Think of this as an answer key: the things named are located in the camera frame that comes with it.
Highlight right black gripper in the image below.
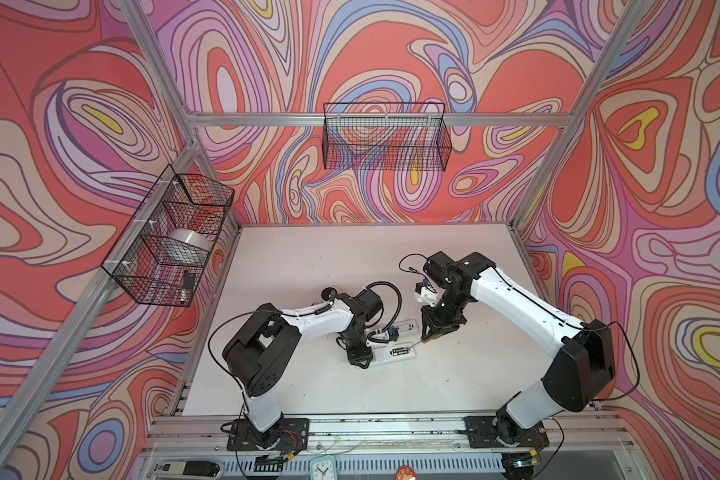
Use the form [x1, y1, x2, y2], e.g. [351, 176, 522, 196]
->
[420, 288, 472, 341]

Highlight orange handled screwdriver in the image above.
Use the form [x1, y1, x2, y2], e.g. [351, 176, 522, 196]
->
[409, 335, 441, 349]

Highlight white remote with batteries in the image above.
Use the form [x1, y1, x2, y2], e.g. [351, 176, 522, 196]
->
[369, 319, 420, 344]

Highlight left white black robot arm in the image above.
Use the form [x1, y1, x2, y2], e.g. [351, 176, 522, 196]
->
[222, 288, 383, 450]

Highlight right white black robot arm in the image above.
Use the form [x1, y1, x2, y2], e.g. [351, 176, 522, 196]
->
[421, 251, 615, 447]

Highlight pink round speaker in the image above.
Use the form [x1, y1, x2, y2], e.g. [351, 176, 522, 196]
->
[321, 287, 337, 302]

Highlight small white clock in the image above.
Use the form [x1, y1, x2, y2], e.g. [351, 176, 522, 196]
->
[309, 455, 339, 480]

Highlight white tape roll in basket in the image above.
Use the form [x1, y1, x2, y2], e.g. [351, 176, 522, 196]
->
[162, 228, 211, 267]

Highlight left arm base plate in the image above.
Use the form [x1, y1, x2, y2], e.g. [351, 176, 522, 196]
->
[221, 417, 310, 453]

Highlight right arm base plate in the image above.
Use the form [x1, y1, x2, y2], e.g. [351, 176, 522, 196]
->
[463, 416, 550, 450]

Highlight black wire basket on back wall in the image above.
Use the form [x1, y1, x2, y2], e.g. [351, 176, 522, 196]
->
[322, 100, 452, 172]

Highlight black wire basket on wall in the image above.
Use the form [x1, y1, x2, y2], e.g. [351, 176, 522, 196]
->
[101, 165, 235, 307]
[322, 100, 452, 172]

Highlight black white device on rail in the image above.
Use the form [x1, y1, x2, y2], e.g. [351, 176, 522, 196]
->
[149, 460, 223, 480]

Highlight black wire basket on left wall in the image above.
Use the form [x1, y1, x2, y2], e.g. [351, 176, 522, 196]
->
[101, 165, 235, 307]

